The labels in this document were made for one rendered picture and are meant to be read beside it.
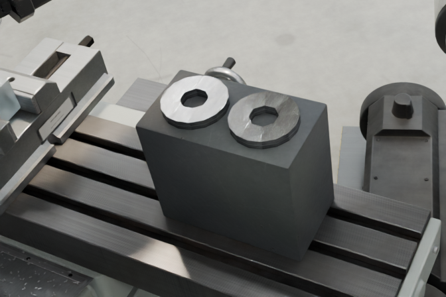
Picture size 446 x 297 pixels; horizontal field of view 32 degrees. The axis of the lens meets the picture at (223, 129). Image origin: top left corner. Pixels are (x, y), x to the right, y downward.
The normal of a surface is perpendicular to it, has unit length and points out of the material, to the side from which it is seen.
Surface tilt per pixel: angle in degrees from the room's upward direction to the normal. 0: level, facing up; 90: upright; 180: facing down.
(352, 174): 0
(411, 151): 0
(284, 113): 0
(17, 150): 90
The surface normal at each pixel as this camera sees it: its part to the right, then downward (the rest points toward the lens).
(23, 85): -0.15, -0.71
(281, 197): -0.46, 0.67
